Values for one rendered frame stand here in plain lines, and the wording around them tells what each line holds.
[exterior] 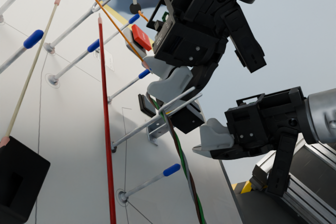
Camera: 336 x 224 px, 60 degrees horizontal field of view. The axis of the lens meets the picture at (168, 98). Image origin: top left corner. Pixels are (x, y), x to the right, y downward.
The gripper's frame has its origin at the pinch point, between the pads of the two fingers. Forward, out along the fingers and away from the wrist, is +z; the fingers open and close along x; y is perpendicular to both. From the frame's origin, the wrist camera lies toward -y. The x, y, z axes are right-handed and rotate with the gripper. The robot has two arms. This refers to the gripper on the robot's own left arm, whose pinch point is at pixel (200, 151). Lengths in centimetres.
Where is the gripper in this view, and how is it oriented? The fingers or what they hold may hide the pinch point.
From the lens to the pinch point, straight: 55.7
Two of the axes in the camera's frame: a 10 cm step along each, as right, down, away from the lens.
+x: -4.7, 2.7, -8.4
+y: -3.5, -9.3, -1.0
